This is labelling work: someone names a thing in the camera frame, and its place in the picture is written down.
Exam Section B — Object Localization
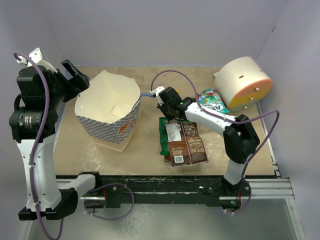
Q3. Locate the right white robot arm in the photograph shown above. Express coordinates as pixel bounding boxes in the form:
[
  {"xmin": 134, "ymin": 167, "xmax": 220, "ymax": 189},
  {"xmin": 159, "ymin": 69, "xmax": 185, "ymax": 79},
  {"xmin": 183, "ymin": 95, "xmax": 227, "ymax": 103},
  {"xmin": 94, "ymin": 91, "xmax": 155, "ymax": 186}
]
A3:
[{"xmin": 152, "ymin": 86, "xmax": 260, "ymax": 196}]

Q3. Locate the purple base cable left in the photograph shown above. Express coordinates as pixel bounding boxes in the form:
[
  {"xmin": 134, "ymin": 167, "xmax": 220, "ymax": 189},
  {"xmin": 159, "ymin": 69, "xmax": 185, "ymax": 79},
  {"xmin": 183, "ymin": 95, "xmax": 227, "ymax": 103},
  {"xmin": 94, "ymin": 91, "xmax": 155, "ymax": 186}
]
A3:
[{"xmin": 83, "ymin": 183, "xmax": 136, "ymax": 221}]

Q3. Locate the green chips bag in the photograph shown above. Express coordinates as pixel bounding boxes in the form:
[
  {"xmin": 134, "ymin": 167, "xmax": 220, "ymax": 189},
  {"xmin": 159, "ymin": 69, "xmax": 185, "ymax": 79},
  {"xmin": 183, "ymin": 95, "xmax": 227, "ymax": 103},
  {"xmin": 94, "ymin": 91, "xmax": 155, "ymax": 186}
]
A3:
[{"xmin": 158, "ymin": 117, "xmax": 198, "ymax": 157}]

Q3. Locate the brown sea salt chips bag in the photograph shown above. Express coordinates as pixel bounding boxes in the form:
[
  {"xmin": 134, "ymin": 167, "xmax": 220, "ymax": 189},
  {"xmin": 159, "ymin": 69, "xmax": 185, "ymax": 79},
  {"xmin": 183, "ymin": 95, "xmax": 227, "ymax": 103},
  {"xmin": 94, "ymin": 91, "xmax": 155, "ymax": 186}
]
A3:
[{"xmin": 165, "ymin": 121, "xmax": 208, "ymax": 167}]

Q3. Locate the beige and orange cylinder device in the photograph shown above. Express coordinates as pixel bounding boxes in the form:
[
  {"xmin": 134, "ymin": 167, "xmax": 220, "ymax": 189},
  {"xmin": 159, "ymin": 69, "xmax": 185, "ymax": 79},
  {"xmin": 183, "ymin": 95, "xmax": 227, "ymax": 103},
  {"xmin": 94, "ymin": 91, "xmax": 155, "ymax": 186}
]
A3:
[{"xmin": 214, "ymin": 56, "xmax": 273, "ymax": 112}]

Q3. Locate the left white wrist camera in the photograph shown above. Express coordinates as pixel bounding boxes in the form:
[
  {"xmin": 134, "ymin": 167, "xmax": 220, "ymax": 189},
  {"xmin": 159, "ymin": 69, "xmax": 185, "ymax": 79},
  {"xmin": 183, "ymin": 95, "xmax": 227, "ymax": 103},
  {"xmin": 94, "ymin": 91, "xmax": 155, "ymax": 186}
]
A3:
[{"xmin": 15, "ymin": 47, "xmax": 58, "ymax": 73}]

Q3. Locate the teal Fox's mint packet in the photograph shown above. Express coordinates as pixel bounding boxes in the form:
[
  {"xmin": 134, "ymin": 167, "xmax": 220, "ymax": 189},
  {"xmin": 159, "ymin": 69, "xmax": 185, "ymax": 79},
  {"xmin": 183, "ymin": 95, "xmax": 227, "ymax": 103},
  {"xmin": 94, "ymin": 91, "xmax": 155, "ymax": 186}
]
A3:
[{"xmin": 197, "ymin": 88, "xmax": 230, "ymax": 114}]

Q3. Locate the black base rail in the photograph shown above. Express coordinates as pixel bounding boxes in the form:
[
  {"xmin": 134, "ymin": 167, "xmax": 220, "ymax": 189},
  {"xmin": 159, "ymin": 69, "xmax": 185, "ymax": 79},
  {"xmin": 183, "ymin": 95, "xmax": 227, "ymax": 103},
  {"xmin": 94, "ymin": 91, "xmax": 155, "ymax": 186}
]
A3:
[{"xmin": 80, "ymin": 175, "xmax": 252, "ymax": 209}]

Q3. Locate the red Doritos bag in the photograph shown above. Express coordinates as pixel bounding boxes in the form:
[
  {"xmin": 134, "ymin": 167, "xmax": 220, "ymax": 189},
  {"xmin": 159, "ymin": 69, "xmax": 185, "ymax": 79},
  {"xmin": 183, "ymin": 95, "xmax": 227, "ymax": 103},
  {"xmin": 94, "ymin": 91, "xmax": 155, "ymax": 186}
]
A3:
[{"xmin": 164, "ymin": 155, "xmax": 171, "ymax": 162}]

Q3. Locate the blue checkered paper bag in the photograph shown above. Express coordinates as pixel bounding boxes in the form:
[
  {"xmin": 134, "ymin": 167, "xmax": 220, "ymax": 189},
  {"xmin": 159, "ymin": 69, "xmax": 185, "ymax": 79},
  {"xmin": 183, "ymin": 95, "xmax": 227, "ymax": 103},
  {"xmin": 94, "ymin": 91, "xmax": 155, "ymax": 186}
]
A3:
[{"xmin": 74, "ymin": 70, "xmax": 148, "ymax": 152}]

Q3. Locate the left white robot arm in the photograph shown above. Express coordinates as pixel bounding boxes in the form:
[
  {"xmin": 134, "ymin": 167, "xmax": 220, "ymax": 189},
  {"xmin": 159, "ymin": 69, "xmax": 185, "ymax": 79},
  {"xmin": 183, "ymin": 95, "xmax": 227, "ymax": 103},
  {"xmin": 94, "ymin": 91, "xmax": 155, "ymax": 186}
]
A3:
[{"xmin": 9, "ymin": 59, "xmax": 103, "ymax": 221}]

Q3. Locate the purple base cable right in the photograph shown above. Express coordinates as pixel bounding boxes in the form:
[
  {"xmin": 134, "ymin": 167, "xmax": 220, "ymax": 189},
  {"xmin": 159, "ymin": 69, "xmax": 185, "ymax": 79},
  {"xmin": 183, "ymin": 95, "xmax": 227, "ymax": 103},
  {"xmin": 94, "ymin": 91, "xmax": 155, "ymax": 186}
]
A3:
[{"xmin": 222, "ymin": 179, "xmax": 252, "ymax": 216}]

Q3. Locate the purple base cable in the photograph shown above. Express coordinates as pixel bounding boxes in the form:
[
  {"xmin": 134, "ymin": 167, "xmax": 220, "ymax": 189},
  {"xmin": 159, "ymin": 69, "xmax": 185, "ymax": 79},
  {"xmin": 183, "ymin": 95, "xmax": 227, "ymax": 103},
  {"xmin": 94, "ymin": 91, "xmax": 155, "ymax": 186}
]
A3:
[
  {"xmin": 222, "ymin": 179, "xmax": 252, "ymax": 216},
  {"xmin": 83, "ymin": 183, "xmax": 136, "ymax": 221}
]

